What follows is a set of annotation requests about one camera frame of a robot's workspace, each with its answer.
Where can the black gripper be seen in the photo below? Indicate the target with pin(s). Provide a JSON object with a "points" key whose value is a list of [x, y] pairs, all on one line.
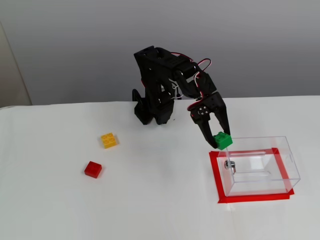
{"points": [[213, 104]]}

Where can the green lego brick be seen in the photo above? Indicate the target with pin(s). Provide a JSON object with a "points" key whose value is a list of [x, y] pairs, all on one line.
{"points": [[223, 141]]}

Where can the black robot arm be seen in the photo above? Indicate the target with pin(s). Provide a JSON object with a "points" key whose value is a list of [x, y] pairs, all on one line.
{"points": [[155, 75]]}

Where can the transparent acrylic box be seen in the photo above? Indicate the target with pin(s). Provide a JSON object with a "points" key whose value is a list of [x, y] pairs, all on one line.
{"points": [[265, 185]]}

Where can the yellow lego brick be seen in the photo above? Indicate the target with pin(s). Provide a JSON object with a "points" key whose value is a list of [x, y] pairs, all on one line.
{"points": [[108, 140]]}

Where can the red lego brick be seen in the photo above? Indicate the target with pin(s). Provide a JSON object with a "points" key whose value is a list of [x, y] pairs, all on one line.
{"points": [[93, 169]]}

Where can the silver cam lock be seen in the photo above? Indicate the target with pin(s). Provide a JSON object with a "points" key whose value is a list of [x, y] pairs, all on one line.
{"points": [[230, 165]]}

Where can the black table clamp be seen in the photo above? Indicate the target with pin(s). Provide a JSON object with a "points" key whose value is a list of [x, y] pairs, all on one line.
{"points": [[136, 96]]}

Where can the red tape square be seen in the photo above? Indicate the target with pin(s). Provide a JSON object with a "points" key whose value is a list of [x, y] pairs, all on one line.
{"points": [[255, 198]]}

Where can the beige board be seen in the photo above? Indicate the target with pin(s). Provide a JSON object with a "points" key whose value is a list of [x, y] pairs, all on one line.
{"points": [[12, 80]]}

